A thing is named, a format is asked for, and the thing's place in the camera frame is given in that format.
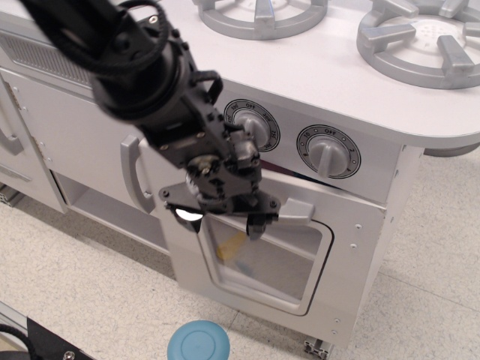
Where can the white cabinet door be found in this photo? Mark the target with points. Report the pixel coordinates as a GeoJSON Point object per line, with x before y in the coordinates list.
{"type": "Point", "coordinates": [77, 139]}
{"type": "Point", "coordinates": [22, 163]}

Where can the grey stove knob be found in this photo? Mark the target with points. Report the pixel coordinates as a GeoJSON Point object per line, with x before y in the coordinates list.
{"type": "Point", "coordinates": [329, 152]}
{"type": "Point", "coordinates": [256, 120]}

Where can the grey oven door handle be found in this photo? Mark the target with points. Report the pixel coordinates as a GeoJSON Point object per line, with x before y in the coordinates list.
{"type": "Point", "coordinates": [296, 213]}

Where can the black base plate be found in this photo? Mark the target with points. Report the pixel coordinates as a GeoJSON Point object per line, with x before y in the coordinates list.
{"type": "Point", "coordinates": [41, 343]}

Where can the grey burner grate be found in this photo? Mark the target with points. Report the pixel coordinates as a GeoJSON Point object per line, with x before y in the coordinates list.
{"type": "Point", "coordinates": [431, 44]}
{"type": "Point", "coordinates": [261, 20]}

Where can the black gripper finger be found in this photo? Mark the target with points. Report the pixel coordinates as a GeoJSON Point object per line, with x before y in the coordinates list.
{"type": "Point", "coordinates": [188, 219]}
{"type": "Point", "coordinates": [257, 223]}

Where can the grey left door handle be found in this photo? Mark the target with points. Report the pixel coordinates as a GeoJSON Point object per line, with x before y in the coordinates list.
{"type": "Point", "coordinates": [10, 138]}

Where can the grey middle stove knob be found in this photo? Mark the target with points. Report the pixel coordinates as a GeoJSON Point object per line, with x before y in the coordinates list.
{"type": "Point", "coordinates": [256, 120]}

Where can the grey cabinet door handle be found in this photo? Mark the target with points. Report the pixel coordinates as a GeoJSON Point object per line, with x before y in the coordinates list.
{"type": "Point", "coordinates": [129, 154]}

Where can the grey right burner grate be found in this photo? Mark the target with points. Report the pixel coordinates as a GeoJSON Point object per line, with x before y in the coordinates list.
{"type": "Point", "coordinates": [431, 44]}

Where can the white left cabinet door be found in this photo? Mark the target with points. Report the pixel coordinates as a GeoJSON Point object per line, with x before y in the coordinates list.
{"type": "Point", "coordinates": [22, 163]}

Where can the white oven door with window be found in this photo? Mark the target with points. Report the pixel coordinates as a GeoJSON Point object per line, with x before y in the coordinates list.
{"type": "Point", "coordinates": [311, 279]}

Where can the grey right stove knob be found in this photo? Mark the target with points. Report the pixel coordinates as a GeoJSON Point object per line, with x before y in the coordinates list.
{"type": "Point", "coordinates": [329, 152]}

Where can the yellow toy utensil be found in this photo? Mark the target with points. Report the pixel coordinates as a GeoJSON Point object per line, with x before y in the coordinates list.
{"type": "Point", "coordinates": [229, 248]}

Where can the grey left burner grate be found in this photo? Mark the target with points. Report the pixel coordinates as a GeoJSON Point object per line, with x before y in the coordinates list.
{"type": "Point", "coordinates": [261, 20]}

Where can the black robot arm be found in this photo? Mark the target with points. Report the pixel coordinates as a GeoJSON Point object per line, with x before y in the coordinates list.
{"type": "Point", "coordinates": [143, 73]}

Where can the white toy kitchen stove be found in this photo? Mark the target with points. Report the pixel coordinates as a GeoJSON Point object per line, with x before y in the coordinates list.
{"type": "Point", "coordinates": [314, 78]}

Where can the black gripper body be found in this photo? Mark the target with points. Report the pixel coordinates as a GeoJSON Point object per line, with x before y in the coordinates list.
{"type": "Point", "coordinates": [223, 173]}

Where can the blue round lid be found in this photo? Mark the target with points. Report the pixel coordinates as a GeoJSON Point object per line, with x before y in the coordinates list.
{"type": "Point", "coordinates": [200, 339]}

